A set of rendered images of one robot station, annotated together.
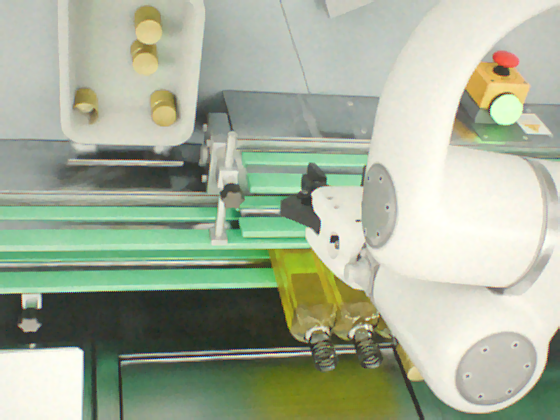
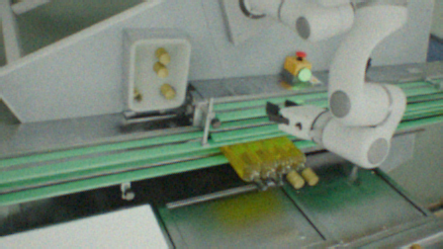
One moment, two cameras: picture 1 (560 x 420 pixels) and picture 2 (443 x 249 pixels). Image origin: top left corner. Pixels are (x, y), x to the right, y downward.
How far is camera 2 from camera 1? 36 cm
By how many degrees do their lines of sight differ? 14
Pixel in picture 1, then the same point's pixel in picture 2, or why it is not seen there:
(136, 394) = (180, 218)
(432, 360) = (359, 151)
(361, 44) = (244, 54)
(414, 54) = (346, 55)
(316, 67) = (226, 66)
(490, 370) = (377, 151)
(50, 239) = (134, 155)
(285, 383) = (238, 203)
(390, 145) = (343, 84)
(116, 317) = (153, 190)
